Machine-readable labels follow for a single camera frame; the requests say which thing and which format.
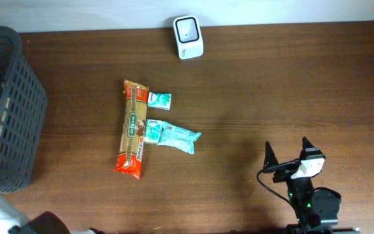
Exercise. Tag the white barcode scanner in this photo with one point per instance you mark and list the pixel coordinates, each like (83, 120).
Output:
(188, 37)

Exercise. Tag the small teal tissue pack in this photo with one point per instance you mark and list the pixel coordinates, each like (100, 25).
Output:
(152, 131)

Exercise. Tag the orange spaghetti package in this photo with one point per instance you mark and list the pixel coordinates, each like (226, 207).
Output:
(132, 141)

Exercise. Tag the teal wet wipes pouch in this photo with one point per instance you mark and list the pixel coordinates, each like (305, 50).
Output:
(177, 137)

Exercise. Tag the grey plastic basket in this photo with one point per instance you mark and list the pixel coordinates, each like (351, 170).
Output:
(23, 105)

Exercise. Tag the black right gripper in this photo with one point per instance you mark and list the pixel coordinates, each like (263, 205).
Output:
(271, 158)

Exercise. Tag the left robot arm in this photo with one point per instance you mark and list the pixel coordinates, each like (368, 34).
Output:
(13, 221)

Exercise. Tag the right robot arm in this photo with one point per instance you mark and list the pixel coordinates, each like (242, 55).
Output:
(316, 209)

